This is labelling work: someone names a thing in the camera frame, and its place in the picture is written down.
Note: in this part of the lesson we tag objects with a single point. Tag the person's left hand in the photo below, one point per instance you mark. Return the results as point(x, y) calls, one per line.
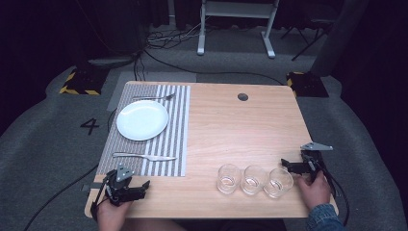
point(110, 215)

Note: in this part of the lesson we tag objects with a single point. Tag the white metal stand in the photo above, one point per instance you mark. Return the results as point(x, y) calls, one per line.
point(235, 9)

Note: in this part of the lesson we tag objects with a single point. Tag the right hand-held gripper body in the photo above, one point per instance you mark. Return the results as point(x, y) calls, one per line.
point(313, 160)

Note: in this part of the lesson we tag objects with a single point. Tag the clear drinking glass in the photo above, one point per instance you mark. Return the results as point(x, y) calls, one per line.
point(228, 179)
point(254, 180)
point(278, 183)

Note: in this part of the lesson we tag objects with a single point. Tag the person's right hand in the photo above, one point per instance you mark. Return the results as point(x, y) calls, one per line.
point(317, 192)

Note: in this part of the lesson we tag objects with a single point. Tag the grey striped placemat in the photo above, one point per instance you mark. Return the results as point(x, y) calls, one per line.
point(178, 128)

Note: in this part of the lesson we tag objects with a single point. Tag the silver fork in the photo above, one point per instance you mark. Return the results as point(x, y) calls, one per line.
point(154, 97)

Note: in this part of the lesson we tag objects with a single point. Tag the silver table knife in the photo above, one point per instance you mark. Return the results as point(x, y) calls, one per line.
point(144, 156)

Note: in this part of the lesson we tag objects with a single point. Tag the grey slanted column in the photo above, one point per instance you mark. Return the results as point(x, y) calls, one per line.
point(340, 38)

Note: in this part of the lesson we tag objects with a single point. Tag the person's leg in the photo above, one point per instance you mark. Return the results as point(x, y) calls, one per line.
point(154, 226)

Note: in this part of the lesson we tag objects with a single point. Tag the white round plate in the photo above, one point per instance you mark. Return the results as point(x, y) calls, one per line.
point(142, 120)

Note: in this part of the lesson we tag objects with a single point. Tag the grey tape strip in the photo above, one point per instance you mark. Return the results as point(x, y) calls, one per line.
point(93, 186)

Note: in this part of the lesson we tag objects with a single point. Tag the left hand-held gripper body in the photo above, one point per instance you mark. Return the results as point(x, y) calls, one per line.
point(119, 189)

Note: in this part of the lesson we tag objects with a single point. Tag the dark round table grommet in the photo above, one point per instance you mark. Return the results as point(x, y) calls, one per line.
point(242, 97)

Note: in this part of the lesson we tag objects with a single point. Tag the black yellow striped base plate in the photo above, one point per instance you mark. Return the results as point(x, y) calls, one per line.
point(85, 82)
point(308, 85)

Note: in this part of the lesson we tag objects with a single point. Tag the black folding tripod stand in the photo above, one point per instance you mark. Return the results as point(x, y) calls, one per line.
point(308, 35)

